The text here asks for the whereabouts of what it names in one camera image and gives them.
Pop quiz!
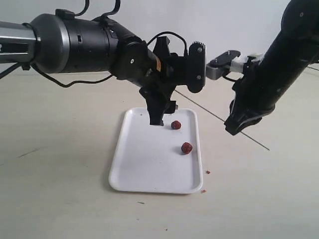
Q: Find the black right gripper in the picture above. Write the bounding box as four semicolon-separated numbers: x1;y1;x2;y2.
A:
224;72;274;135

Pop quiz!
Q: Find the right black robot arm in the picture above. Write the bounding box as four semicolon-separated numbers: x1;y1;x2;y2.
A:
224;0;319;135

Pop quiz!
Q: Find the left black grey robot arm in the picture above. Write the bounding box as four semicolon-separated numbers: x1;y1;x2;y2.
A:
0;13;182;126

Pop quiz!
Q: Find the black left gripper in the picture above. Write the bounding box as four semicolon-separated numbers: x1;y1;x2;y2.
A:
140;36;188;126

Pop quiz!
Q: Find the white plastic tray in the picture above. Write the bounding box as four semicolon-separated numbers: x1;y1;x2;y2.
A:
109;108;203;194

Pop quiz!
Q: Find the red berry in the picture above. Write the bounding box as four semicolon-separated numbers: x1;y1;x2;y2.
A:
171;120;181;130
181;142;193;154

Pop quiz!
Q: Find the thin metal skewer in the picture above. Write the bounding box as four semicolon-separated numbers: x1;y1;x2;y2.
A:
175;90;270;151

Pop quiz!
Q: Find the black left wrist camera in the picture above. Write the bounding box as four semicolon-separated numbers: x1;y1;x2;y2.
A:
186;41;206;94

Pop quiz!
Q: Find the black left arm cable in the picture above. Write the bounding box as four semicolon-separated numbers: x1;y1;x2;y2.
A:
0;0;188;88

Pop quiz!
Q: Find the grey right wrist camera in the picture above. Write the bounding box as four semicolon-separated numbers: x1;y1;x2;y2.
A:
205;49;264;81

